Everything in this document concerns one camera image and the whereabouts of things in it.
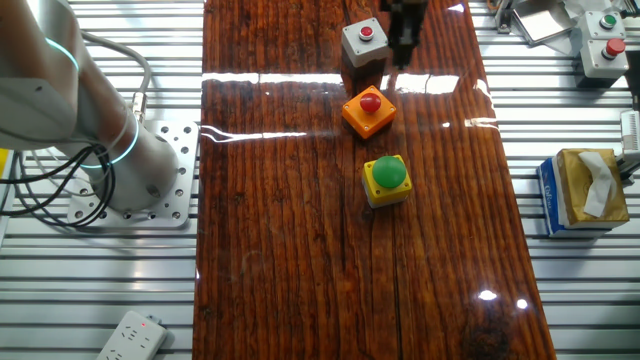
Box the black cable bundle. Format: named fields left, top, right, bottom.
left=0, top=142, right=117, bottom=229

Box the white power strip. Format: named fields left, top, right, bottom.
left=94, top=309, right=169, bottom=360

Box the grey box small green button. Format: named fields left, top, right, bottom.
left=581, top=9, right=627, bottom=42

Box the shiny metal plate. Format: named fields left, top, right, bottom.
left=509, top=0, right=576, bottom=45

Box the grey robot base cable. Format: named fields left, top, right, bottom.
left=79, top=30, right=154, bottom=125

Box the gold tissue box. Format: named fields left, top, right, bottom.
left=555, top=147, right=631, bottom=230

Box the silver camera beside tissues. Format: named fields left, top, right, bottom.
left=615, top=108, right=640, bottom=176

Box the grey box small red button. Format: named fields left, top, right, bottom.
left=341, top=17, right=390, bottom=69

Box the brown wooden board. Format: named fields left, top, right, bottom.
left=192, top=0, right=557, bottom=360

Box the blue white tissue pack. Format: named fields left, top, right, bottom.
left=536, top=156, right=614, bottom=239

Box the grey box red mushroom button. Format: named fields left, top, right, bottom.
left=578, top=37, right=631, bottom=81

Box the orange box red button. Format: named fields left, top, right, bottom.
left=341, top=84, right=398, bottom=141

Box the yellow box green button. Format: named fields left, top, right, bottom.
left=361, top=154, right=414, bottom=210

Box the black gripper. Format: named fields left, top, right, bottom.
left=379, top=0, right=429, bottom=71

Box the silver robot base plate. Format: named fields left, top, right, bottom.
left=66, top=119, right=200, bottom=230

